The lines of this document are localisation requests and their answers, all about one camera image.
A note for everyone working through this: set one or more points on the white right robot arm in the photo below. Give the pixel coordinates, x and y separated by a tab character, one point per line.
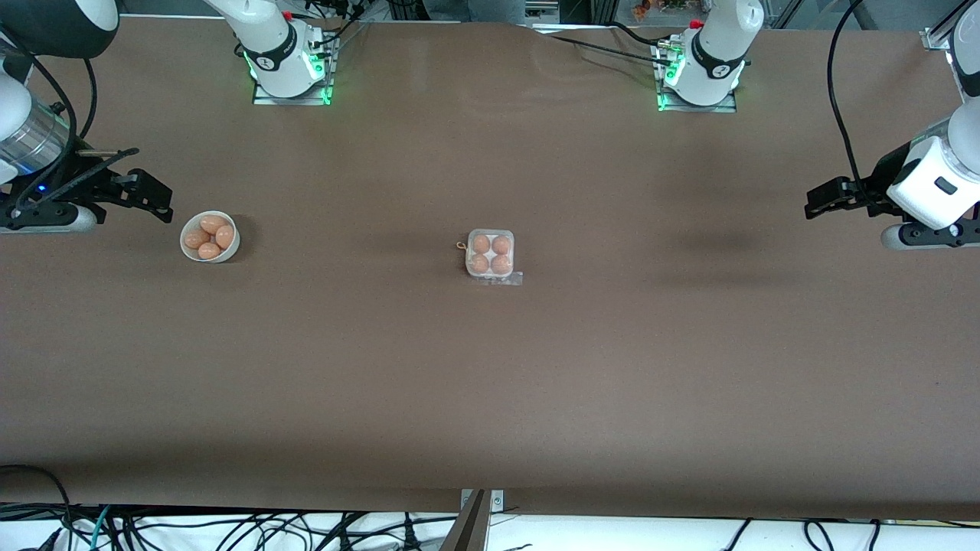
276	53

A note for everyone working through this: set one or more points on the clear plastic egg box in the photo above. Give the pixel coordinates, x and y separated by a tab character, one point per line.
491	254

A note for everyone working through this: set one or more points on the brown egg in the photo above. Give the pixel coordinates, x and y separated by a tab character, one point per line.
225	236
501	244
501	264
197	238
480	263
213	224
481	243
208	251

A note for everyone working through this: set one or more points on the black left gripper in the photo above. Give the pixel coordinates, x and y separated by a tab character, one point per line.
880	175

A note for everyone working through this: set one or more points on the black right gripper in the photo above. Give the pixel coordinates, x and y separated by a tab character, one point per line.
76	186

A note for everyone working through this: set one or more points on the white round bowl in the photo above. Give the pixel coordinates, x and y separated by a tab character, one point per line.
228	253

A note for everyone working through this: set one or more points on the dark grey camera pole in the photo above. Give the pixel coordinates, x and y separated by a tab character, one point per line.
468	528

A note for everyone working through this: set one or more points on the aluminium profile rail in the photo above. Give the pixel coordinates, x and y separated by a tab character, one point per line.
938	34

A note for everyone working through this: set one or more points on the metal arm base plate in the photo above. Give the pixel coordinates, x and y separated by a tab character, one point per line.
727	109
264	99

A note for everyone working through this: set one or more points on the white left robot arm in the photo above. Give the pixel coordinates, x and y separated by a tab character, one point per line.
712	53

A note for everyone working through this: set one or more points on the small metal bracket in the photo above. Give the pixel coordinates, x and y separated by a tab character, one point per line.
498	501

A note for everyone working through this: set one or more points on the brown table cover sheet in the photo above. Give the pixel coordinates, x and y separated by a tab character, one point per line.
490	383

